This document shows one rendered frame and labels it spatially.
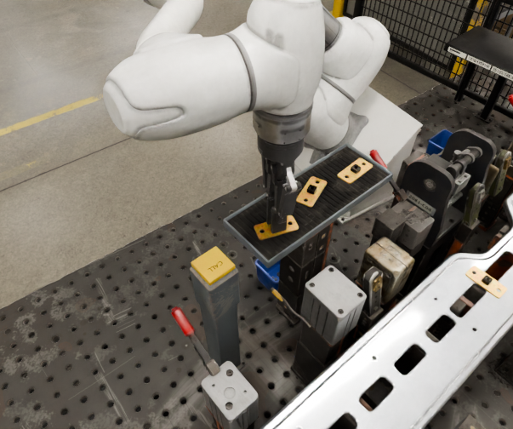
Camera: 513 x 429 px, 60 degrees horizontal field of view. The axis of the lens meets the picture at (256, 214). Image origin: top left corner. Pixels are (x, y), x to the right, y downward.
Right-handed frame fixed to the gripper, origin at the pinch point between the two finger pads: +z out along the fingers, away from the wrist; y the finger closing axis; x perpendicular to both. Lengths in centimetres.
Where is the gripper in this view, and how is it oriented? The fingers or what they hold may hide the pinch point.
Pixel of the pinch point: (276, 214)
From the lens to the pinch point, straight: 84.7
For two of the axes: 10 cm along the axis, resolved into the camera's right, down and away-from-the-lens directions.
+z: 0.0, 6.6, 7.5
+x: 9.4, -2.6, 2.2
